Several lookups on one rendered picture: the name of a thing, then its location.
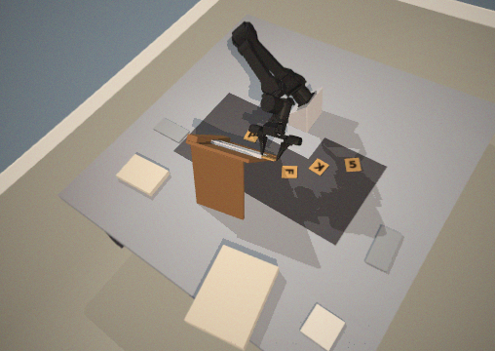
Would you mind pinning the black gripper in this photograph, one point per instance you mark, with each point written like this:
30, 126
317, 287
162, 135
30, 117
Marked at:
288, 140

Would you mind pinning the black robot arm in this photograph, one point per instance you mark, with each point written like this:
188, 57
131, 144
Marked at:
284, 81

